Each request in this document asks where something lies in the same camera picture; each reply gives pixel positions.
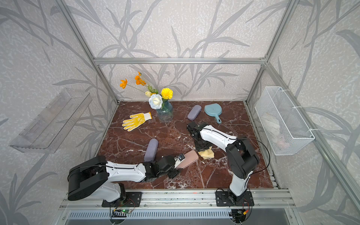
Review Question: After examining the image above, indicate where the pink eyeglass case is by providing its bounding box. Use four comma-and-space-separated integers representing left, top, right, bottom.
175, 150, 199, 170

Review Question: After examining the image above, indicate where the lavender eyeglass case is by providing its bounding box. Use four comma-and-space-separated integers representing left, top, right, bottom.
144, 138, 158, 162
187, 105, 202, 121

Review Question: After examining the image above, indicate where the yellow microfiber cloth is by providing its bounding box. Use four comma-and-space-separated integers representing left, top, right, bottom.
198, 148, 214, 159

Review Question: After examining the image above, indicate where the glass vase with flowers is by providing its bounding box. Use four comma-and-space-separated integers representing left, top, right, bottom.
120, 72, 173, 110

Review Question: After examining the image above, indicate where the aluminium mounting rail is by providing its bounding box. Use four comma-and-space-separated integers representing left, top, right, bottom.
59, 188, 296, 210

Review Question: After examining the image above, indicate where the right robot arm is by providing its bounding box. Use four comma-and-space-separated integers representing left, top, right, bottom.
187, 122, 260, 197

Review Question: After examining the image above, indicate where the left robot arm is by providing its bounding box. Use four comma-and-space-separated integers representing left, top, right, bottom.
67, 154, 186, 203

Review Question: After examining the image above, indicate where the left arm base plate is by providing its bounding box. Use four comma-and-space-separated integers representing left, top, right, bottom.
101, 192, 142, 208

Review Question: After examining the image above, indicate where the teal hand mirror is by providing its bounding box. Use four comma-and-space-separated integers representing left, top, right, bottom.
204, 103, 222, 124

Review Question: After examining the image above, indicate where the clear acrylic wall shelf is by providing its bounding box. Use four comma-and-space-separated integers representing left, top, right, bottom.
9, 88, 92, 154

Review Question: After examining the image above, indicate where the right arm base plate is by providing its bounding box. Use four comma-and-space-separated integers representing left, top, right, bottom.
215, 189, 255, 207

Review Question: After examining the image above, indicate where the yellow work glove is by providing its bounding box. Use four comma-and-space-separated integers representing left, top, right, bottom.
122, 112, 152, 132

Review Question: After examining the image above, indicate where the white wire mesh basket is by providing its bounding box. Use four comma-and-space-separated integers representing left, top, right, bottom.
255, 86, 315, 156

